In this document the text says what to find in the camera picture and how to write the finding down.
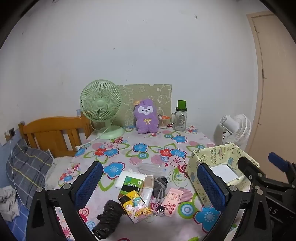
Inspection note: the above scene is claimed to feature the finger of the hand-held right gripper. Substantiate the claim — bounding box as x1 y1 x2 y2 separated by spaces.
268 152 296 184
237 157 267 186

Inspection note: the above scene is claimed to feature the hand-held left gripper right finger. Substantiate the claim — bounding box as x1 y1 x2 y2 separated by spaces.
196 163 273 241

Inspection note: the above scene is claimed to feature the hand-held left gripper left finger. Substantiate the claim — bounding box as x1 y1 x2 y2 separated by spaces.
26 161 103 241

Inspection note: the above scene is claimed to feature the white tissue pack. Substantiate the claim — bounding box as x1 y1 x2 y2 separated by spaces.
115 170 132 190

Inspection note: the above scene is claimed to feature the yellow patterned storage box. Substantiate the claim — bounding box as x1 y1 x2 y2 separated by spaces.
185 143 259 207

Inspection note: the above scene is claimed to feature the pink cartoon card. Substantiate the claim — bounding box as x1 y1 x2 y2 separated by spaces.
160 187 190 217

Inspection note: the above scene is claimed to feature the green tissue packet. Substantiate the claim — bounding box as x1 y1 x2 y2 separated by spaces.
119 175 147 194

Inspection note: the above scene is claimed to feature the grey drawstring pouch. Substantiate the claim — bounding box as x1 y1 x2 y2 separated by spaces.
151 176 169 217

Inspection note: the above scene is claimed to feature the yellow cartoon tissue packet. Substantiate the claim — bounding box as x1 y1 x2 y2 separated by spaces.
118 190 153 224

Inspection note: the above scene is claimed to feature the beige and white packet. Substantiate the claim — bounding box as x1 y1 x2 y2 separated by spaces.
140 175 155 207

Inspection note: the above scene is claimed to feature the clear plastic bag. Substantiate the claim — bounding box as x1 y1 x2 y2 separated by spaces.
138 162 173 178

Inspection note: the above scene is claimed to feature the white standing fan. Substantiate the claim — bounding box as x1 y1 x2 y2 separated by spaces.
213 114 252 146

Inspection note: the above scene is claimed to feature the grey plaid pillow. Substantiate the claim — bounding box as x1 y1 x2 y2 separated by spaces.
6 138 53 207

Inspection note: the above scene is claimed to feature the beige door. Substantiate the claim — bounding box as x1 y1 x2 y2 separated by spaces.
245 10 296 163

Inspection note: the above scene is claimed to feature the wooden bed headboard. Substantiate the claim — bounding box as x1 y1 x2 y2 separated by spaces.
18 112 94 158

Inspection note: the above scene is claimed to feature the floral tablecloth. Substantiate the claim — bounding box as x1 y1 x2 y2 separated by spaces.
54 125 245 241

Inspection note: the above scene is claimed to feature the glass jar with green lid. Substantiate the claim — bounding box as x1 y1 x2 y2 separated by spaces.
171 100 187 131

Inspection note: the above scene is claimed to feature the cotton swab container orange lid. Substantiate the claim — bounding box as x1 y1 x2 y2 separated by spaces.
158 113 171 129

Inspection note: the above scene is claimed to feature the crumpled grey white cloth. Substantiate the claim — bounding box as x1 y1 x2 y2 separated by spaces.
0 186 20 220

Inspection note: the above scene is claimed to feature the green desk fan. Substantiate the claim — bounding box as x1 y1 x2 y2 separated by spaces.
80 80 125 139

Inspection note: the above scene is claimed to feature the purple plush toy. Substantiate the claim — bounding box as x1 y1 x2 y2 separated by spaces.
133 99 159 134

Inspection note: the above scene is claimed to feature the blue bed sheet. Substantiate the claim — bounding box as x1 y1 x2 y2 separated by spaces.
0 181 30 241

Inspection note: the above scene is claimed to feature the green patterned board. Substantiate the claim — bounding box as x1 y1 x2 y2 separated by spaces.
116 84 172 127

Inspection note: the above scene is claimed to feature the white fan power cord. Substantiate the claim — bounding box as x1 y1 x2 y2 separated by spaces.
75 120 109 151

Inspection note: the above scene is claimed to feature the white charging cable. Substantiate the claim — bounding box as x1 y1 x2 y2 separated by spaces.
9 138 19 194

